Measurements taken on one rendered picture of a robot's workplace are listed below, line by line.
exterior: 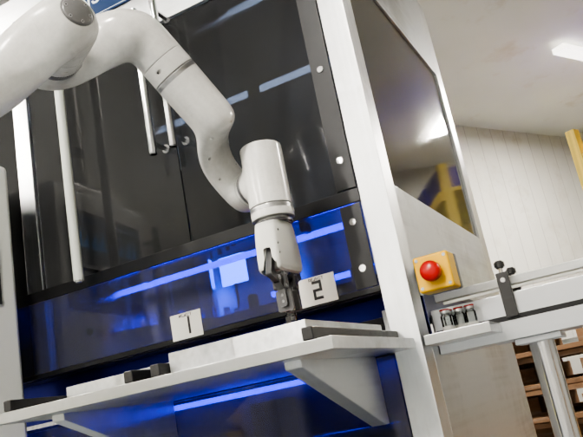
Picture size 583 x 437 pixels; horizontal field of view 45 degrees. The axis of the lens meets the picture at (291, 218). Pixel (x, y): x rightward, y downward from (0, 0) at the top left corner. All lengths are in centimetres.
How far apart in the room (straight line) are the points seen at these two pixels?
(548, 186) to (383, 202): 746
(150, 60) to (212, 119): 16
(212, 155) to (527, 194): 725
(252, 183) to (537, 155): 772
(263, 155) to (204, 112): 14
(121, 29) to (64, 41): 17
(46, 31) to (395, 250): 76
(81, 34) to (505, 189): 726
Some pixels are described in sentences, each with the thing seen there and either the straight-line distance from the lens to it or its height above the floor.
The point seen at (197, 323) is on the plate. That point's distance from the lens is 164.
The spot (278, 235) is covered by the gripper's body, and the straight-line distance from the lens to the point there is 131.
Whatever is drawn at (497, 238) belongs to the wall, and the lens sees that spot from 784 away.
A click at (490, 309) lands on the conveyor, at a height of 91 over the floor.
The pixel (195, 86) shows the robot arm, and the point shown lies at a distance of 135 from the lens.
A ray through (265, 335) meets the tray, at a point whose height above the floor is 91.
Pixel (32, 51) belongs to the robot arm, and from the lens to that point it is 123.
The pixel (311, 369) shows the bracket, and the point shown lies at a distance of 116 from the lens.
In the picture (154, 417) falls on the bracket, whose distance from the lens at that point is 162.
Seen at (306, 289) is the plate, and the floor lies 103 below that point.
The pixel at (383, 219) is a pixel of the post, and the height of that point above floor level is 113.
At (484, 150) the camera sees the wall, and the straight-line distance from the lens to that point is 822.
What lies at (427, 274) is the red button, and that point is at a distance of 138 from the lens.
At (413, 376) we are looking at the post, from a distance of 142.
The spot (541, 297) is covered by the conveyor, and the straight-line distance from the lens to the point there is 148.
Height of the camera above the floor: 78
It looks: 15 degrees up
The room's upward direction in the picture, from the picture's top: 11 degrees counter-clockwise
